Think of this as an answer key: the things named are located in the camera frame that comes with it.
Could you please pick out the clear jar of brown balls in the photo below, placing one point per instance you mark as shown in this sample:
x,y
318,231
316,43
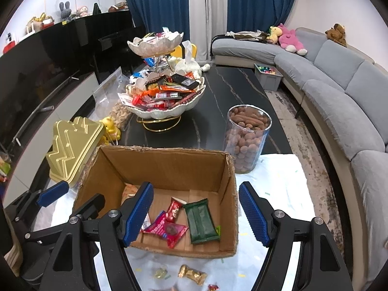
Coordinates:
x,y
245,145

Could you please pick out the black curved television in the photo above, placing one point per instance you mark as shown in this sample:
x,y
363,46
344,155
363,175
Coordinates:
x,y
33,75

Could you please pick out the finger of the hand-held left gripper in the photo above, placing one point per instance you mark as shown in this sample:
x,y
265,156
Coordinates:
x,y
92,206
51,193

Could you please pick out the white plush toy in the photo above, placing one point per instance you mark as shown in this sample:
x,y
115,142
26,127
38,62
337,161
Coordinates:
x,y
188,65

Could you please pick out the grey remote control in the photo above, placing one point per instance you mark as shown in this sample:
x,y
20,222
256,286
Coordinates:
x,y
46,108

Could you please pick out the yellow plush toy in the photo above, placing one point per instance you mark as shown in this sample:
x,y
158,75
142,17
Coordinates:
x,y
273,33

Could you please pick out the brown white cloth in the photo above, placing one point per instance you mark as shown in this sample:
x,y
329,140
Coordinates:
x,y
247,35

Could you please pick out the small pile of snack packets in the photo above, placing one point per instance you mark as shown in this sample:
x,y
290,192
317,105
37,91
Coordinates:
x,y
154,36

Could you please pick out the colourful snack bags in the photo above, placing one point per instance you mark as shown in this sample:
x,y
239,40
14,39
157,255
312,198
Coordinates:
x,y
4,166

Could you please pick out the small red snack packet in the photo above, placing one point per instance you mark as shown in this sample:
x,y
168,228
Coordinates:
x,y
174,209

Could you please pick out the green snack bar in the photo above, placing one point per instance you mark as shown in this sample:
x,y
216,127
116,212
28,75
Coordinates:
x,y
200,221

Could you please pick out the white security camera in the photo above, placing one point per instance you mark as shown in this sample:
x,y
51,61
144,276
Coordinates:
x,y
10,42

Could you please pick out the yellow tissue box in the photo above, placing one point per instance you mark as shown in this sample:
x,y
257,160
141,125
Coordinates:
x,y
177,53

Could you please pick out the pink red snack packet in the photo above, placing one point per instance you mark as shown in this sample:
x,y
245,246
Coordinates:
x,y
166,229

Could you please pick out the gold white shelf ornament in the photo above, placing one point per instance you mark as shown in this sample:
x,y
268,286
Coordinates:
x,y
41,21

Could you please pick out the yellow bear figurine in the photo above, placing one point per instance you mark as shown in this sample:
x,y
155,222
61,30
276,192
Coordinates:
x,y
109,127

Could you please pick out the gold tree-shaped lid jar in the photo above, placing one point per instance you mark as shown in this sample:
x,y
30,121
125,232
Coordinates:
x,y
75,139

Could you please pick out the brown cardboard box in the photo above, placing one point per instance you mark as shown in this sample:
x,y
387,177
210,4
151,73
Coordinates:
x,y
169,169

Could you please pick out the brown plush toy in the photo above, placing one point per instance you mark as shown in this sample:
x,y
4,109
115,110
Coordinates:
x,y
336,35

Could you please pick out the clear bag of peanuts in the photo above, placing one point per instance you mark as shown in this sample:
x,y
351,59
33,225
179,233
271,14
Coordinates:
x,y
119,115

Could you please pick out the large pile of snack packets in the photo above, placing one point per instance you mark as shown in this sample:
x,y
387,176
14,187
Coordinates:
x,y
163,94

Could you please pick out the white sheer curtain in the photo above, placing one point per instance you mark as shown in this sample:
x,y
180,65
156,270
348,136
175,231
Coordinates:
x,y
207,6

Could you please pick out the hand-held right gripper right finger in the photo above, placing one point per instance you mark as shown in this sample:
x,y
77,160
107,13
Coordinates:
x,y
254,215

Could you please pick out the grey storage bin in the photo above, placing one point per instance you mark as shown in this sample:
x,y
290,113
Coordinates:
x,y
268,80

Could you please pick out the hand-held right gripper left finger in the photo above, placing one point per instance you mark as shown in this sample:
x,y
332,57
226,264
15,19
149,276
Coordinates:
x,y
138,212

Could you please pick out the pink plush toy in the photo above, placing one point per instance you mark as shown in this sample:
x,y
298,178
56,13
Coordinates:
x,y
288,39

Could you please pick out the patterned rug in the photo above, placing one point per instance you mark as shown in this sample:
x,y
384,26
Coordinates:
x,y
303,133

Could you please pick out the black pyramid metronome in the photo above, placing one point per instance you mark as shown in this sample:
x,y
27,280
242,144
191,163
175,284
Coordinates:
x,y
97,9

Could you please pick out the black piano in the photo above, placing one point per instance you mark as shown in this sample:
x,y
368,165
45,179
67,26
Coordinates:
x,y
115,27

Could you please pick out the white television cabinet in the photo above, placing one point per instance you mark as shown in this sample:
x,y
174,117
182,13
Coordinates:
x,y
81,88

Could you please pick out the orange snack packet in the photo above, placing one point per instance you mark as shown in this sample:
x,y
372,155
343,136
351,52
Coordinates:
x,y
130,194

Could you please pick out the red wrapped candy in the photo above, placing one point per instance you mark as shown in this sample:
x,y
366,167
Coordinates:
x,y
213,287

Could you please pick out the green gold wrapped candy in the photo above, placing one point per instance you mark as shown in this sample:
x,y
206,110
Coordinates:
x,y
160,273

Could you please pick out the blue curtain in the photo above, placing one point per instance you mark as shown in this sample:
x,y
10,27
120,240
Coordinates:
x,y
263,0
151,3

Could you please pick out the grey rabbit plush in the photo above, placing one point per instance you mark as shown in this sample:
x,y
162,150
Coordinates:
x,y
65,11

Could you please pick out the grey curved sofa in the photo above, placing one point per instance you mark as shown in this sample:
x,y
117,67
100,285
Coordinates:
x,y
327,91

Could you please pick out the two-tier white bowl stand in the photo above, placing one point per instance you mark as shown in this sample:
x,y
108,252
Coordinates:
x,y
160,113

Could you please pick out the light blue tablecloth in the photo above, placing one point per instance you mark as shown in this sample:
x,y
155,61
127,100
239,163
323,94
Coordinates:
x,y
279,188

